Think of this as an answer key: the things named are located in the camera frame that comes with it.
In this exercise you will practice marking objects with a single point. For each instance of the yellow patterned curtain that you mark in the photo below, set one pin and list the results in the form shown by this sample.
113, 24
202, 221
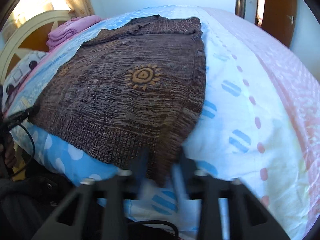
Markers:
27, 9

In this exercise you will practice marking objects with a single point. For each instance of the cartoon print pillow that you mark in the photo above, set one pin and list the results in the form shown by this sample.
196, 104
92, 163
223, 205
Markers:
20, 72

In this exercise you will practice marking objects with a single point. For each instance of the brown knitted sweater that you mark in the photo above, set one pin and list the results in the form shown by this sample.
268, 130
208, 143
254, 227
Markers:
140, 85

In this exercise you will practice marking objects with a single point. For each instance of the cream wooden headboard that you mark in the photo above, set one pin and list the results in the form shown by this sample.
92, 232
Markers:
32, 35

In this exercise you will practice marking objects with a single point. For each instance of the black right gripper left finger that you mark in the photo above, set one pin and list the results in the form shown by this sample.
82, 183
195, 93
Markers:
98, 202

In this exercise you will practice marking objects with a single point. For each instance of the brown wooden door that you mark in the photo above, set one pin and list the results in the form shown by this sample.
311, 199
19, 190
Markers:
275, 21

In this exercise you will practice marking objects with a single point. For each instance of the blue pink polka-dot bedspread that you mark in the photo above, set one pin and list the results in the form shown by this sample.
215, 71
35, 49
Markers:
260, 120

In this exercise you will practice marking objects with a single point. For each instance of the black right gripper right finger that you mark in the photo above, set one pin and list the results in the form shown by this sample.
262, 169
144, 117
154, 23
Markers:
228, 209

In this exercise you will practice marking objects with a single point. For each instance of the silver door handle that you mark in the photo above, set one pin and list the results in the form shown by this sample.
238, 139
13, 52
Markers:
291, 18

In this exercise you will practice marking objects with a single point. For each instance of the folded pink blanket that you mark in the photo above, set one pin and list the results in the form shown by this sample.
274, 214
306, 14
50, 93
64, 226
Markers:
69, 29

